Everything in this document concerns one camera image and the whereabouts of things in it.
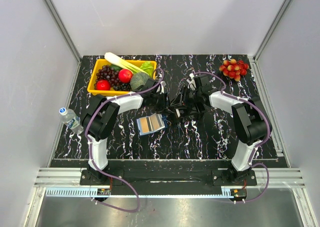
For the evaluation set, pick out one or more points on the blue card holder wallet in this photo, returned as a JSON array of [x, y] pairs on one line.
[[151, 132]]

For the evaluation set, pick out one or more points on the yellow plastic bin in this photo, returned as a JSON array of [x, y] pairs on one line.
[[110, 93]]

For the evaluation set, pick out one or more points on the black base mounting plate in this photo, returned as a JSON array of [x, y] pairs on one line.
[[166, 177]]

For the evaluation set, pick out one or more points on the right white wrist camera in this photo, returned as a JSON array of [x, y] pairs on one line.
[[191, 82]]

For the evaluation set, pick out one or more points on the green avocado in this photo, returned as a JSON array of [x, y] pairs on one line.
[[115, 67]]

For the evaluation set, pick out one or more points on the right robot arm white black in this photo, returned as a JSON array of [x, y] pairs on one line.
[[252, 125]]

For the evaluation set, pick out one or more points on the red apple lower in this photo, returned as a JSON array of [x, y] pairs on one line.
[[102, 85]]

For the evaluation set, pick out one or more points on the dark blue grape bunch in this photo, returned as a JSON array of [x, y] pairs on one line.
[[122, 87]]

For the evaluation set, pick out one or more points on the clear water bottle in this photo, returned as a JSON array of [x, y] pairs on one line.
[[71, 120]]

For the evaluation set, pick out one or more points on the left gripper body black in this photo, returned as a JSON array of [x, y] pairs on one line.
[[160, 102]]

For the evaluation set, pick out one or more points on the green cantaloupe melon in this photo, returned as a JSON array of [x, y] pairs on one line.
[[138, 79]]

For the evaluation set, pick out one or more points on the gold credit card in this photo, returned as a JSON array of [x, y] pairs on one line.
[[144, 125], [156, 122]]

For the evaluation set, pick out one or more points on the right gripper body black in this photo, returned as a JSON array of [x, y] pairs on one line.
[[189, 95]]

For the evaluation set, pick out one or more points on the red lychee bunch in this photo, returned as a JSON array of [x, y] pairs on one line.
[[234, 69]]

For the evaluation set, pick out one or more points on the green lettuce leaf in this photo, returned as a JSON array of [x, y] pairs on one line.
[[148, 67]]

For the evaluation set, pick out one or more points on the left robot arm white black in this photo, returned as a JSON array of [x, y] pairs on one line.
[[100, 118]]

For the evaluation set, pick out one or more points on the red apple upper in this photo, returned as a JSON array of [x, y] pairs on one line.
[[125, 76]]

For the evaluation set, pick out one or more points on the purple grape bunch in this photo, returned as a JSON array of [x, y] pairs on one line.
[[106, 73]]

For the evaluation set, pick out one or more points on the red apple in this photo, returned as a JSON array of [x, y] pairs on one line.
[[102, 85], [125, 76]]

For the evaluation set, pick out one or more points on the black card tray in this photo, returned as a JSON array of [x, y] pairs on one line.
[[188, 112]]

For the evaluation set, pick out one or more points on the white daikon radish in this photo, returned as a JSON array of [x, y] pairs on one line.
[[116, 60]]

